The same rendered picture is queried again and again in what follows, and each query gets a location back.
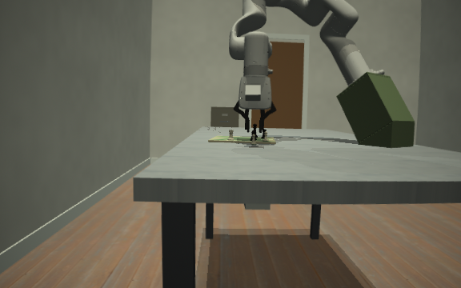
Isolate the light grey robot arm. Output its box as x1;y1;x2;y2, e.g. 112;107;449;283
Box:
229;0;384;86

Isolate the green and cream chessboard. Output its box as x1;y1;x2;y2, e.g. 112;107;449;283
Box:
208;136;276;144

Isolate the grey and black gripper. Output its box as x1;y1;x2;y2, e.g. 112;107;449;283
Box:
234;74;276;133

